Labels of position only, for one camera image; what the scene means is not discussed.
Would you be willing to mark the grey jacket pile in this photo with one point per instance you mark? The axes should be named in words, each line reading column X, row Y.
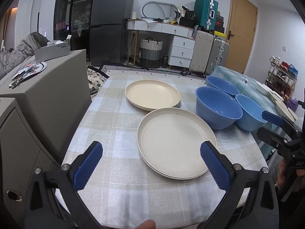
column 26, row 48

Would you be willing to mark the shoe rack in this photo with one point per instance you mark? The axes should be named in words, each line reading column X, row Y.
column 282, row 78

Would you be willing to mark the beige checked tablecloth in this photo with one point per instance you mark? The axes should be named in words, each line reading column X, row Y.
column 123, row 191

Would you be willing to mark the green suitcase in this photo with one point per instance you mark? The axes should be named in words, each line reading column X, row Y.
column 206, row 14

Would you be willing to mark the person right hand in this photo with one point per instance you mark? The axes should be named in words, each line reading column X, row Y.
column 281, row 174

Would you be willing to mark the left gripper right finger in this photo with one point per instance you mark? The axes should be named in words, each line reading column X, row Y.
column 250, row 199

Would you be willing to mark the cream plate back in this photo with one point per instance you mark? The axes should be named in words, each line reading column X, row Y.
column 150, row 95

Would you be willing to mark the black glass cabinet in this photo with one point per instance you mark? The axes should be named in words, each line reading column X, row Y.
column 73, row 17

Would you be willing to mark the cream plate front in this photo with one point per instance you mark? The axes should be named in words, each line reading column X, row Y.
column 174, row 162

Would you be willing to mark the cream plate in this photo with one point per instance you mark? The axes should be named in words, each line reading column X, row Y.
column 173, row 127
column 150, row 95
column 174, row 162

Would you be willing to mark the white dishes on table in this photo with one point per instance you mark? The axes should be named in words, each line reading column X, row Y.
column 281, row 108

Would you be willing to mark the beige suitcase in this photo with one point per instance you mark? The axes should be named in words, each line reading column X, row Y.
column 201, row 53

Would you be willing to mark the wooden door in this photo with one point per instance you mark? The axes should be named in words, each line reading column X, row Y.
column 240, row 34

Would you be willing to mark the silver suitcase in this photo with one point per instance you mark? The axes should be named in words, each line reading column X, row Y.
column 218, row 55

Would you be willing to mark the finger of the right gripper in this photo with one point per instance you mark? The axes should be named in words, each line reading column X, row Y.
column 271, row 138
column 272, row 118

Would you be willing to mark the woven laundry basket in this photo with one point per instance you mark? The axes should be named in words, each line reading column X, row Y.
column 150, row 51

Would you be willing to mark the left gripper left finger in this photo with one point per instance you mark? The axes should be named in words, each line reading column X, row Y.
column 52, row 197

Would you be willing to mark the person left hand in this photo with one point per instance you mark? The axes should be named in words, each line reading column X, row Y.
column 148, row 224

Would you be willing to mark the large blue bowl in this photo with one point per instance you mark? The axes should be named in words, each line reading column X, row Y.
column 218, row 109

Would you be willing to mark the white desk with drawers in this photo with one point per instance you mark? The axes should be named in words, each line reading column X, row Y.
column 181, row 45

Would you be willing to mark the grey cardboard box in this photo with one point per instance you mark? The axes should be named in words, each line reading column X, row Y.
column 52, row 50

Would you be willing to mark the dotted floor rug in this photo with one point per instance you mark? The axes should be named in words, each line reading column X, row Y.
column 106, row 68

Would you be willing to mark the light blue bowl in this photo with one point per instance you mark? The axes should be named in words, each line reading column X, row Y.
column 252, row 114

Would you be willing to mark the black refrigerator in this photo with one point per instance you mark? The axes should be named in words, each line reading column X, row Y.
column 108, row 31

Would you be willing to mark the patterned tote bag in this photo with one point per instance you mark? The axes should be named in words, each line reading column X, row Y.
column 96, row 79

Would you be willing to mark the dark blue bowl back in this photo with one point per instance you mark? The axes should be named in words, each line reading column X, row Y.
column 222, row 85

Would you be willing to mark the black water bottle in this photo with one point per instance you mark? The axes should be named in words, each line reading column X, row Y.
column 165, row 61

